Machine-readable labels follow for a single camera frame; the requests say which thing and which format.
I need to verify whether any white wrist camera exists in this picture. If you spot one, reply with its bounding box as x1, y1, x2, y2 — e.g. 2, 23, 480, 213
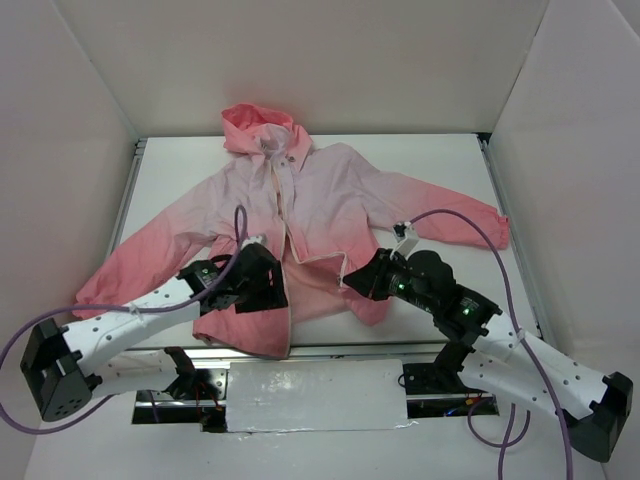
241, 234, 267, 249
391, 221, 420, 257

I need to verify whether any aluminium right side rail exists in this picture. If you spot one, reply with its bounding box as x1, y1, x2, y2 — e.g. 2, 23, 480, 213
475, 132, 544, 340

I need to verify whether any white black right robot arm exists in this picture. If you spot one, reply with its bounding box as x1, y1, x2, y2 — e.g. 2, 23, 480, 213
344, 249, 633, 463

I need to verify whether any aluminium left side rail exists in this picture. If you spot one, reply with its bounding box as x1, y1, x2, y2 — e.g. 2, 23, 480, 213
106, 138, 148, 257

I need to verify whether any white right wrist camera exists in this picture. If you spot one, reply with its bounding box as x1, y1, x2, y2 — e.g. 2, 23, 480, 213
391, 221, 420, 257

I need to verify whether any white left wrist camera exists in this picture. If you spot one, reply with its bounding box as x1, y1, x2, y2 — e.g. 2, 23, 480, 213
241, 234, 267, 249

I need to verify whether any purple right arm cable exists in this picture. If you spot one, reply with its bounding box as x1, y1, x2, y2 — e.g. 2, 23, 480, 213
409, 208, 576, 480

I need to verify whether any aluminium table edge rail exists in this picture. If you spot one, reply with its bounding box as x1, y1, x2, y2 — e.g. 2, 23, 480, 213
114, 342, 446, 374

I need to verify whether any pink hooded zip jacket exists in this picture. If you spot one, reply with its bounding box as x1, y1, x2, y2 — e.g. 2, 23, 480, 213
76, 104, 509, 358

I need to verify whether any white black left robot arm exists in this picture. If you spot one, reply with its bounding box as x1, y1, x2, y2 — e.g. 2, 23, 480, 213
21, 242, 288, 422

